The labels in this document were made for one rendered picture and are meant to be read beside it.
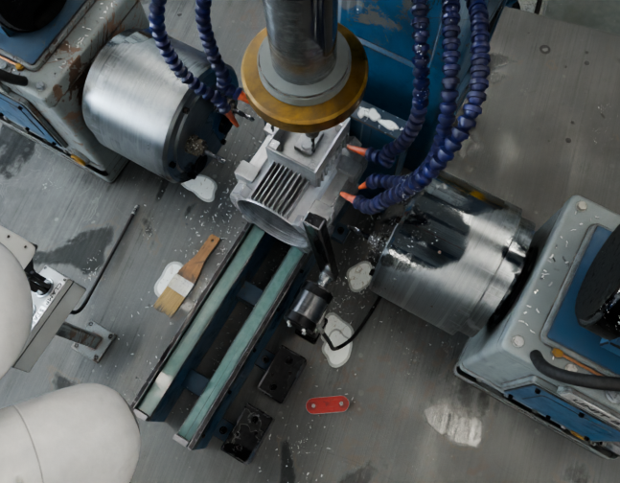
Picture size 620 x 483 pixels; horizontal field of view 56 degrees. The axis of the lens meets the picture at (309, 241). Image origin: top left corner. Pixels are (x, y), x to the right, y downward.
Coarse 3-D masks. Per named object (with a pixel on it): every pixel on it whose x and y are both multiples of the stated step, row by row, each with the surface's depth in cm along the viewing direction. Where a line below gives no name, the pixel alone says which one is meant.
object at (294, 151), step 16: (336, 128) 103; (288, 144) 104; (304, 144) 101; (320, 144) 103; (336, 144) 102; (272, 160) 104; (288, 160) 100; (304, 160) 102; (320, 160) 102; (320, 176) 102
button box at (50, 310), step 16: (48, 272) 103; (64, 288) 101; (80, 288) 104; (48, 304) 100; (64, 304) 102; (48, 320) 100; (64, 320) 103; (32, 336) 99; (48, 336) 102; (32, 352) 100; (16, 368) 99
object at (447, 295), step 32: (448, 192) 96; (480, 192) 98; (416, 224) 93; (448, 224) 93; (480, 224) 93; (512, 224) 94; (384, 256) 96; (416, 256) 94; (448, 256) 92; (480, 256) 91; (512, 256) 92; (384, 288) 100; (416, 288) 96; (448, 288) 93; (480, 288) 92; (512, 288) 97; (448, 320) 97; (480, 320) 95
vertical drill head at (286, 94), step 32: (288, 0) 64; (320, 0) 65; (288, 32) 69; (320, 32) 70; (352, 32) 85; (256, 64) 83; (288, 64) 75; (320, 64) 76; (352, 64) 83; (256, 96) 82; (288, 96) 79; (320, 96) 79; (352, 96) 81; (288, 128) 82; (320, 128) 82
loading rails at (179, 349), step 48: (240, 240) 118; (336, 240) 129; (240, 288) 123; (288, 288) 115; (192, 336) 113; (240, 336) 113; (144, 384) 110; (192, 384) 118; (240, 384) 118; (192, 432) 108
